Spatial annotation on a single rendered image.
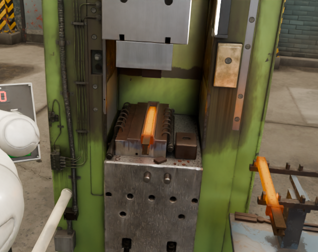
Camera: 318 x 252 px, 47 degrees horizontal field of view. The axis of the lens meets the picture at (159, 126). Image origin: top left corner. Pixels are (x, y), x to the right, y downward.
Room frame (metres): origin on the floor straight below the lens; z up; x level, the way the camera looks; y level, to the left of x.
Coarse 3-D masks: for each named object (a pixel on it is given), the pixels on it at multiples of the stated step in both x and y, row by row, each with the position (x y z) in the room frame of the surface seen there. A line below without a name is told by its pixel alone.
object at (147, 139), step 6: (150, 108) 1.58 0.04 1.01; (150, 114) 1.51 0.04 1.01; (150, 120) 1.44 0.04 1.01; (150, 126) 1.38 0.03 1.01; (144, 132) 1.31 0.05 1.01; (150, 132) 1.32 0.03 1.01; (144, 138) 1.24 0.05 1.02; (150, 138) 1.27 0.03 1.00; (144, 144) 1.19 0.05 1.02; (144, 150) 1.19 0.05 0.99
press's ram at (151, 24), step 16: (112, 0) 1.29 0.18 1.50; (128, 0) 1.29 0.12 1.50; (144, 0) 1.29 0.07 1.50; (160, 0) 1.29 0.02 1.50; (176, 0) 1.29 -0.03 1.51; (112, 16) 1.29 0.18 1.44; (128, 16) 1.29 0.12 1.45; (144, 16) 1.29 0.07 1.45; (160, 16) 1.29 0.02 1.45; (176, 16) 1.29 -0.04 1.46; (112, 32) 1.29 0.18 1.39; (128, 32) 1.29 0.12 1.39; (144, 32) 1.29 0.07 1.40; (160, 32) 1.29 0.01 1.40; (176, 32) 1.29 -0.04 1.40
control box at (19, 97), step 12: (0, 84) 1.23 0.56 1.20; (12, 84) 1.25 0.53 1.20; (24, 84) 1.26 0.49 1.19; (12, 96) 1.22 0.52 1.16; (24, 96) 1.24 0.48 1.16; (0, 108) 1.19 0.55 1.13; (12, 108) 1.20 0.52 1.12; (24, 108) 1.22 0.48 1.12; (24, 156) 1.13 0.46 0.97; (36, 156) 1.14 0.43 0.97
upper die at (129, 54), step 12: (120, 48) 1.29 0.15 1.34; (132, 48) 1.29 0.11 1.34; (144, 48) 1.29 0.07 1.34; (156, 48) 1.29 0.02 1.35; (168, 48) 1.29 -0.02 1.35; (120, 60) 1.29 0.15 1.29; (132, 60) 1.29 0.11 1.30; (144, 60) 1.29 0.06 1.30; (156, 60) 1.29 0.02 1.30; (168, 60) 1.29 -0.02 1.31
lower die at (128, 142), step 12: (132, 108) 1.64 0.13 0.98; (144, 108) 1.62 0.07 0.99; (156, 108) 1.61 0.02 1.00; (132, 120) 1.47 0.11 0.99; (144, 120) 1.45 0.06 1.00; (156, 120) 1.46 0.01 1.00; (120, 132) 1.36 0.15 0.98; (132, 132) 1.35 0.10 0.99; (156, 132) 1.36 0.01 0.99; (120, 144) 1.29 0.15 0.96; (132, 144) 1.29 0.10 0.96; (156, 144) 1.29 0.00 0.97; (144, 156) 1.29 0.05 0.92; (156, 156) 1.29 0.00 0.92
